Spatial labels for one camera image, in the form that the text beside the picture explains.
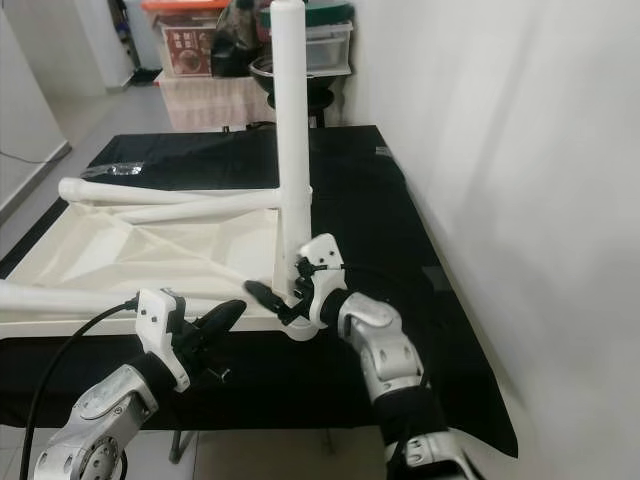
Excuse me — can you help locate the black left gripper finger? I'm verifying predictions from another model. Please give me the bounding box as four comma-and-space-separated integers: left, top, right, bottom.
188, 298, 249, 336
195, 312, 246, 351

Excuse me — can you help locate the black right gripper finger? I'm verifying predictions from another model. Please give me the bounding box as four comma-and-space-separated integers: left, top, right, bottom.
244, 280, 296, 323

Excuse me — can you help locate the white plastic table leg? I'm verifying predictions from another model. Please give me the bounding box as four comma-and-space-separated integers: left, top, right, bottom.
115, 188, 286, 226
57, 177, 281, 206
268, 0, 316, 326
0, 280, 141, 316

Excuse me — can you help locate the white plastic table top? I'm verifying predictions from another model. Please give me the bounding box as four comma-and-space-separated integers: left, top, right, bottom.
0, 180, 321, 343

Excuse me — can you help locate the black tablecloth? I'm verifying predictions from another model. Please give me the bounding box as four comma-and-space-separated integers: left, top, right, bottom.
0, 125, 521, 459

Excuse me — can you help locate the crumpled clear tape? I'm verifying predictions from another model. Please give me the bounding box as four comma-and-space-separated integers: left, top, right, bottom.
90, 163, 146, 181

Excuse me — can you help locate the beige table cover cloth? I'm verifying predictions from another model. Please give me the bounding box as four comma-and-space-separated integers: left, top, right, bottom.
158, 75, 276, 131

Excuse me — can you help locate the black wok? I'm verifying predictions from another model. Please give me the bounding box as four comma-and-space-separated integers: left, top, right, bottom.
248, 55, 346, 106

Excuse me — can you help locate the clear plastic storage box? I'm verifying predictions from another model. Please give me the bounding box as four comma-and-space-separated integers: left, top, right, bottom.
305, 25, 354, 73

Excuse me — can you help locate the red printed box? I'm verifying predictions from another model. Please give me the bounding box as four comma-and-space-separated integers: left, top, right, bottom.
165, 28, 216, 79

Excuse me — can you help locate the orange lid storage bin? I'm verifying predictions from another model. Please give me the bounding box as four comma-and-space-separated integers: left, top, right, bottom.
143, 0, 226, 79

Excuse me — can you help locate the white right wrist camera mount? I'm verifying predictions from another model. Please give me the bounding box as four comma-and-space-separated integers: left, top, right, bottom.
295, 233, 351, 326

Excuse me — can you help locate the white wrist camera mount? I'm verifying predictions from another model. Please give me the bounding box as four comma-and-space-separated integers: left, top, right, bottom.
295, 233, 351, 326
136, 288, 191, 393

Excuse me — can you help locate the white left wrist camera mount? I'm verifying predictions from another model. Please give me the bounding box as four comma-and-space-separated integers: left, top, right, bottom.
136, 288, 191, 393

